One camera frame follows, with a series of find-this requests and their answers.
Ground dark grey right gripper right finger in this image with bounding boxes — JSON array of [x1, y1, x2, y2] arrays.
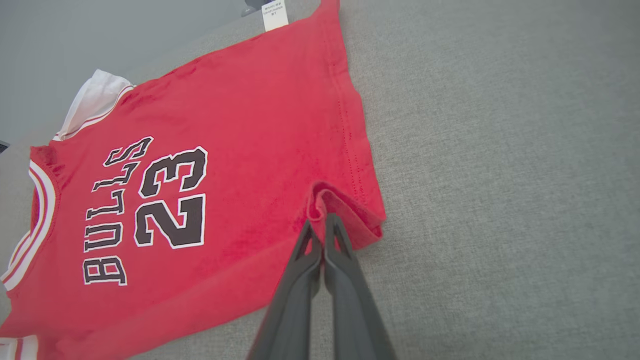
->
[[323, 213, 399, 360]]

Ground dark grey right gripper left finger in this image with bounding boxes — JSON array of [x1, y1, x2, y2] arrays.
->
[[247, 220, 324, 360]]

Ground red jersey striped white trim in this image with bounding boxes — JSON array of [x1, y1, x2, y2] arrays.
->
[[0, 0, 387, 360]]

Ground grey fabric sofa cushion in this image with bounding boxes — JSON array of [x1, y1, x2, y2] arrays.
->
[[0, 0, 640, 360]]

